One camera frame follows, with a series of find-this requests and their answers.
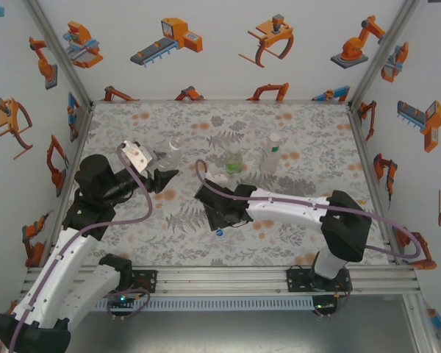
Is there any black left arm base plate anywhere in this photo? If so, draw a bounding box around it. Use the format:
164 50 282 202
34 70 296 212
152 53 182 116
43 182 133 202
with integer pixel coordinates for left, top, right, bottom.
132 270 158 295

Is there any white slotted cable duct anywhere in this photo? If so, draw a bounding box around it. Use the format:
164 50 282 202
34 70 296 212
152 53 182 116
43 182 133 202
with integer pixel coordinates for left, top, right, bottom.
95 296 315 312

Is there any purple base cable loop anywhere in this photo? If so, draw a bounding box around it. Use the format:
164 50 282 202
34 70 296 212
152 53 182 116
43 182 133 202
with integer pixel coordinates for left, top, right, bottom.
313 282 354 321
106 286 151 321

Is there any aluminium table side rail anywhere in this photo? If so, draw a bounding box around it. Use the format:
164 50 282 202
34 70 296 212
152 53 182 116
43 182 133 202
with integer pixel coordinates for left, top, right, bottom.
347 102 405 265
24 102 96 271

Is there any aluminium frame leg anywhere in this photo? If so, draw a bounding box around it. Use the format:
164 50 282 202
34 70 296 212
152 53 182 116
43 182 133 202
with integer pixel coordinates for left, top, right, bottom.
402 293 440 353

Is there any clear bottle lime green label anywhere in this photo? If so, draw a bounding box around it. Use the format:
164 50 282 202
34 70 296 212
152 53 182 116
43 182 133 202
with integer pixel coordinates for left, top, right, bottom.
223 143 244 179

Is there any thin aluminium table rail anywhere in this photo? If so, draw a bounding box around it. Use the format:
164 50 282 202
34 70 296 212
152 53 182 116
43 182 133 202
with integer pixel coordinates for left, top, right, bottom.
91 98 351 105

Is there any clear bottle dark green label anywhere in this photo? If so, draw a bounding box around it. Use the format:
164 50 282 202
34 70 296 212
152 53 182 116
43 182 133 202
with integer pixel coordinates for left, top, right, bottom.
259 132 283 174

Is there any clear unlabelled plastic bottle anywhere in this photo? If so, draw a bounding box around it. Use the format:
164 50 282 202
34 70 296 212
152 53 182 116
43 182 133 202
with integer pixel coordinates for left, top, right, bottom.
149 138 184 173

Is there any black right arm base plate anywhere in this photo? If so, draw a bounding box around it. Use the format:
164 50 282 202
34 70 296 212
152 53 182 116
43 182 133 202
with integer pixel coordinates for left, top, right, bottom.
286 267 352 295

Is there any floral patterned tablecloth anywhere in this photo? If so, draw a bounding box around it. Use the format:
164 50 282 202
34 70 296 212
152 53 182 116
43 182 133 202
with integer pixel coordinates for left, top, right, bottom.
40 101 396 268

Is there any aluminium frame post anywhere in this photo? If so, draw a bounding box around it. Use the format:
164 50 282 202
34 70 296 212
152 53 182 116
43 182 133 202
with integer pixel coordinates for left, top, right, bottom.
24 0 95 107
348 0 423 108

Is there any wide aluminium frame rail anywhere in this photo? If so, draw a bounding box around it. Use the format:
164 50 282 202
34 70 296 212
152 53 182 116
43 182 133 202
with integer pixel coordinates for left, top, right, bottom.
20 266 422 297

